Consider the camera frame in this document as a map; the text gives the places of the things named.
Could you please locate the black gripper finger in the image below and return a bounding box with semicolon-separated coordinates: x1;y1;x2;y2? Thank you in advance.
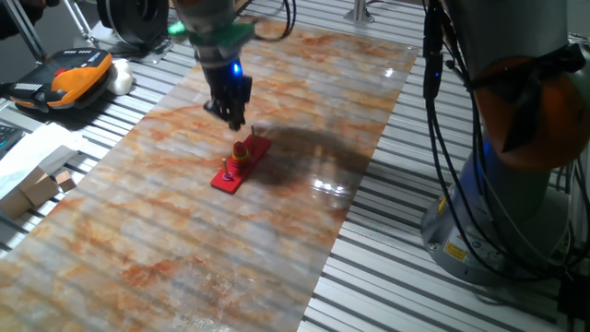
203;97;240;131
232;99;249;132

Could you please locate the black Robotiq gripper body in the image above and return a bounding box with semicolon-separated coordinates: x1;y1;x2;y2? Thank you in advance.
196;54;254;116

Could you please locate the black sleeved forearm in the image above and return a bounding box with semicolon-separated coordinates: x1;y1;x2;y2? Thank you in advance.
0;0;61;41

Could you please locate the red Hanoi base with pegs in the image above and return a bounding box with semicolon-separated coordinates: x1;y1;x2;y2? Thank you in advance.
210;124;272;196

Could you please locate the white rounded foam block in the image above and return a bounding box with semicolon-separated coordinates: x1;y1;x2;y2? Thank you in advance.
106;58;135;97

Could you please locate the black round machine base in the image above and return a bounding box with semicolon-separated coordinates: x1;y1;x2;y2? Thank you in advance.
94;0;186;65

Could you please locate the orange marble pattern mat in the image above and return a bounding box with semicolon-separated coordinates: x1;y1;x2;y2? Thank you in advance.
0;16;420;332

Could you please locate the orange black teach pendant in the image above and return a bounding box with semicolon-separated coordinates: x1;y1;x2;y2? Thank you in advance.
0;47;114;113

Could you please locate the thin metal tripod leg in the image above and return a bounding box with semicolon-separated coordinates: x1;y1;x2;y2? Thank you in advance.
62;0;100;48

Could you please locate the small cardboard box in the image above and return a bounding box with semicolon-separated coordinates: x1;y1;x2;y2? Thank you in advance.
53;170;77;194

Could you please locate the white foam sheet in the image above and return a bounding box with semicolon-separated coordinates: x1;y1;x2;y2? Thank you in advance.
0;122;89;199

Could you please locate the black keyboard device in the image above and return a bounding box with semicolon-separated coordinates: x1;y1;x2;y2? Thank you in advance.
0;124;25;159

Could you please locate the large cardboard box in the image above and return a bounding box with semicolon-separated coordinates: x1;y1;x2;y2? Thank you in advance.
0;165;60;220

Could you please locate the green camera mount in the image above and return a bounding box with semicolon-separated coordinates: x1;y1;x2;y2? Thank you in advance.
167;20;256;48

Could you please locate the black looped cable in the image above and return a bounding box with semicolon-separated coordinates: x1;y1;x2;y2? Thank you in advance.
252;0;298;43

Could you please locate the silver metal post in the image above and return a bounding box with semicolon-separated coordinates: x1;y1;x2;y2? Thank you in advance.
343;0;376;25

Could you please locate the black cable with blue light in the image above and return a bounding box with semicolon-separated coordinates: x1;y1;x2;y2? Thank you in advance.
422;0;446;101

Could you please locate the aluminium frame bar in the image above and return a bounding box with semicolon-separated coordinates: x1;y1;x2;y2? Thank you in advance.
4;0;48;64

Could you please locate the black cable bundle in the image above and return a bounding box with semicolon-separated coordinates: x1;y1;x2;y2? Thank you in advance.
423;41;590;282

